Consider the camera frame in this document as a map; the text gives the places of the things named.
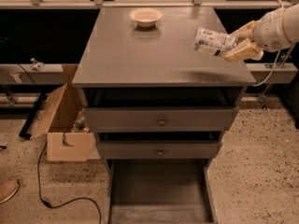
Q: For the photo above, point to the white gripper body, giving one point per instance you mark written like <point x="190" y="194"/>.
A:
<point x="270" y="32"/>

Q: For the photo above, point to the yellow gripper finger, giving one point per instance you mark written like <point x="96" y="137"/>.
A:
<point x="245" y="31"/>
<point x="245" y="50"/>

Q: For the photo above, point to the blue plastic bottle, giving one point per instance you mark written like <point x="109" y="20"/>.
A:
<point x="214" y="43"/>

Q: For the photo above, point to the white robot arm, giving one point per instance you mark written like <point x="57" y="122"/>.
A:
<point x="293" y="30"/>

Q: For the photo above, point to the grey drawer cabinet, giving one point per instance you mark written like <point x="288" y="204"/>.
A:
<point x="121" y="55"/>

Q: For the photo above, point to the brass top drawer knob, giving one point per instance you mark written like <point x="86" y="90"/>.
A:
<point x="162" y="122"/>

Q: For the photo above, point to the brass drawer knob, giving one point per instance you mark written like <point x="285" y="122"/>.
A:
<point x="160" y="152"/>
<point x="162" y="122"/>

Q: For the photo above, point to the brass middle drawer knob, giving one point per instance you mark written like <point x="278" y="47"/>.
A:
<point x="160" y="152"/>

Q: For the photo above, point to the top grey drawer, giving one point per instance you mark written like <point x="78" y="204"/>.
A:
<point x="139" y="110"/>

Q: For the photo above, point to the grey drawer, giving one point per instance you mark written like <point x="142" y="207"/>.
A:
<point x="160" y="192"/>
<point x="139" y="110"/>
<point x="176" y="145"/>

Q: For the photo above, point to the middle grey drawer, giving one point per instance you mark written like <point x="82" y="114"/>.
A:
<point x="176" y="145"/>

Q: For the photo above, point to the bottom grey drawer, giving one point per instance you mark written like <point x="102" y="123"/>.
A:
<point x="160" y="192"/>

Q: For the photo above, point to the white bowl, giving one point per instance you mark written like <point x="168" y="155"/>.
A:
<point x="146" y="17"/>

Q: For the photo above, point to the items inside cardboard box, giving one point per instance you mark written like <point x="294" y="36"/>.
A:
<point x="80" y="125"/>

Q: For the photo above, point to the open cardboard box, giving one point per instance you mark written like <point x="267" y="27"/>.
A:
<point x="57" y="119"/>

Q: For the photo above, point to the small crumpled clear object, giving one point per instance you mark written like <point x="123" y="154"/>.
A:
<point x="36" y="65"/>

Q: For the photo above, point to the black metal leg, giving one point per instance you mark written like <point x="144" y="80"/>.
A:
<point x="25" y="128"/>

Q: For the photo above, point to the tan round floor object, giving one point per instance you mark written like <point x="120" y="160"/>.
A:
<point x="8" y="190"/>

